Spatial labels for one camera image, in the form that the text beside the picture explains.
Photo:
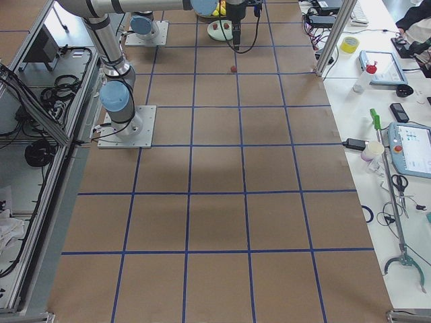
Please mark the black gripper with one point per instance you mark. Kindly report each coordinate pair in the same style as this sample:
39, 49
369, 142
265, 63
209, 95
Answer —
236, 13

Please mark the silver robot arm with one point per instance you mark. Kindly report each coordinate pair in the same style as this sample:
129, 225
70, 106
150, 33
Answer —
117, 95

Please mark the pale green round plate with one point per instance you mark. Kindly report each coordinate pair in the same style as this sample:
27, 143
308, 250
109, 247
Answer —
221, 34

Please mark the yellow banana bunch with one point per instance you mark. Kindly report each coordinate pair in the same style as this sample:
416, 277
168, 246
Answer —
220, 10

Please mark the yellow tape roll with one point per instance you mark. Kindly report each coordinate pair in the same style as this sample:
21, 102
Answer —
349, 44

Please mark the clear plastic bottle red cap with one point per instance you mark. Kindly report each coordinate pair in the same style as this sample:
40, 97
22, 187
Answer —
366, 77

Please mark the blue teach pendant far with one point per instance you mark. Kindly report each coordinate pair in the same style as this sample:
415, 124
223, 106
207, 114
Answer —
388, 69

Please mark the blue teach pendant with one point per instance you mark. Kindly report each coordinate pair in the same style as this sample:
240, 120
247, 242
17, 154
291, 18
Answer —
410, 148
388, 69

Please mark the black small bowl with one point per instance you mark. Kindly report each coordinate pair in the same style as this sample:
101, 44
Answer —
403, 91

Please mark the white paper cup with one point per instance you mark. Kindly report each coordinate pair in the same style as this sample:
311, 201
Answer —
372, 150

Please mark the blue teach pendant near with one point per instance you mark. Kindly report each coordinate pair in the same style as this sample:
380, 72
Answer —
410, 148

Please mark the black scissors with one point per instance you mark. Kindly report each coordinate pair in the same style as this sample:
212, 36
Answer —
400, 182

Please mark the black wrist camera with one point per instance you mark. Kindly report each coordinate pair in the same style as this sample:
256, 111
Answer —
257, 8

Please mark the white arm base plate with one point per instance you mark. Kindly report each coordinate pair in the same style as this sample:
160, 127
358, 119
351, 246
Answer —
147, 33
139, 133

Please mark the aluminium frame post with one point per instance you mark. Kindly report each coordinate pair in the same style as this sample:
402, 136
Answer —
342, 17

